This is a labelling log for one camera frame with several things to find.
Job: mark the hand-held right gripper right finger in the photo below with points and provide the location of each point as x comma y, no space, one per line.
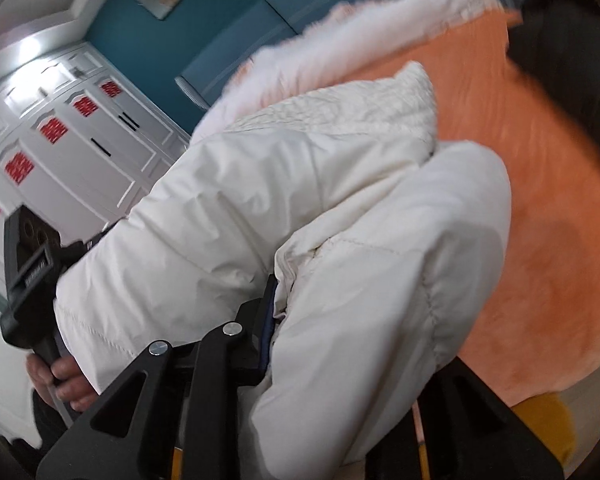
480,435

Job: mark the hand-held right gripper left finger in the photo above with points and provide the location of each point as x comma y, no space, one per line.
266,340

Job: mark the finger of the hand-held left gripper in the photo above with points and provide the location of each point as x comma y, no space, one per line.
87,245

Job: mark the white padded jacket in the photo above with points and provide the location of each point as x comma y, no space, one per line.
330,210

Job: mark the person's left forearm dark sleeve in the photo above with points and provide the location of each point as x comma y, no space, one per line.
50,427

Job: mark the person's left hand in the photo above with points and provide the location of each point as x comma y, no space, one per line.
70,385

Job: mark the white panelled wardrobe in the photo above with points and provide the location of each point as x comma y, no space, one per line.
80,175

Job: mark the white bed sheet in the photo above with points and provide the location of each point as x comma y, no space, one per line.
587,400

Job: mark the orange fleece blanket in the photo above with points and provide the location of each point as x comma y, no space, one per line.
530,235

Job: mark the teal padded headboard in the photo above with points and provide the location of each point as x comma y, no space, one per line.
290,25

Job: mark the white fluffy pillow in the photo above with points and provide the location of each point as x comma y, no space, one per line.
380,30

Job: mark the dark cloth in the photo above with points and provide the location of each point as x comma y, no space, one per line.
570,60

